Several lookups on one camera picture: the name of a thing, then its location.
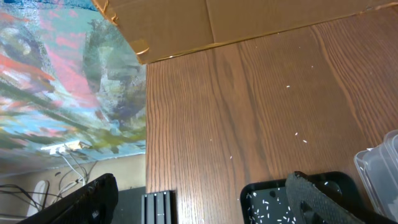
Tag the brown cardboard box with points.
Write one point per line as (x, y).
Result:
(160, 29)

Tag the white rice pile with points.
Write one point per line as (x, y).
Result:
(266, 202)

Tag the black tray bin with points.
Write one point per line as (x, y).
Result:
(341, 184)

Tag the clear plastic bin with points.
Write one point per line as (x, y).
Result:
(377, 168)

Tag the colourful abstract painting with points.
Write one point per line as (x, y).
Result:
(67, 76)

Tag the white power strip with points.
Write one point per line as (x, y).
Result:
(66, 148)

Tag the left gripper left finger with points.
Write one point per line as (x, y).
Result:
(93, 203)

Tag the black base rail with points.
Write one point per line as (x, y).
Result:
(159, 208)

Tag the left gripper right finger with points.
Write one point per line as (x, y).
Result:
(330, 197)

